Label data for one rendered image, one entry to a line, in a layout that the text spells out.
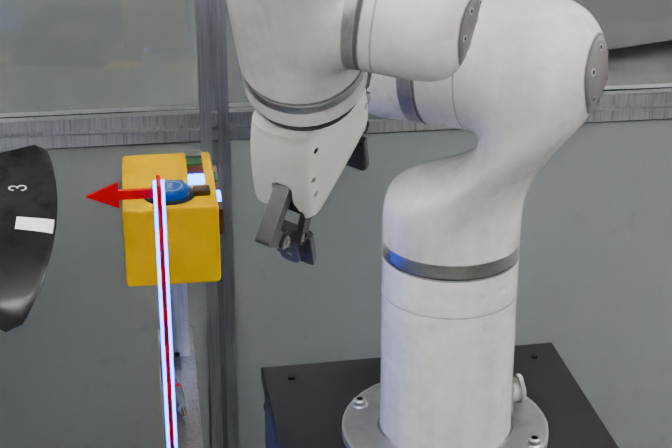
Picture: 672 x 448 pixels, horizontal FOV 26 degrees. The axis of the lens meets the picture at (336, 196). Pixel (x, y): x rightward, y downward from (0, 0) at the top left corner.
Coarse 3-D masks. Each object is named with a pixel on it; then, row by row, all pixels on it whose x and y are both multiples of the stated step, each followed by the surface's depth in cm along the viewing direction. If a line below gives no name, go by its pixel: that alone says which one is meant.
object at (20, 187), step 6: (30, 180) 129; (6, 186) 128; (12, 186) 128; (18, 186) 128; (24, 186) 128; (30, 186) 129; (6, 192) 128; (12, 192) 128; (18, 192) 128; (24, 192) 128; (30, 192) 128
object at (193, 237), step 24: (144, 168) 161; (168, 168) 161; (192, 192) 154; (144, 216) 151; (168, 216) 151; (192, 216) 151; (216, 216) 152; (144, 240) 152; (168, 240) 152; (192, 240) 153; (216, 240) 153; (144, 264) 153; (192, 264) 154; (216, 264) 154
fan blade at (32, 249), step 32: (0, 160) 132; (32, 160) 132; (0, 192) 128; (32, 192) 128; (0, 224) 124; (0, 256) 121; (32, 256) 122; (0, 288) 119; (32, 288) 120; (0, 320) 117
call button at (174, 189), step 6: (168, 180) 155; (174, 180) 155; (180, 180) 155; (168, 186) 153; (174, 186) 153; (180, 186) 153; (186, 186) 154; (168, 192) 152; (174, 192) 152; (180, 192) 152; (186, 192) 153; (168, 198) 152; (174, 198) 152; (180, 198) 152
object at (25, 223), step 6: (18, 222) 125; (24, 222) 125; (30, 222) 125; (36, 222) 125; (42, 222) 125; (48, 222) 125; (18, 228) 124; (24, 228) 124; (30, 228) 124; (36, 228) 124; (42, 228) 125; (48, 228) 125
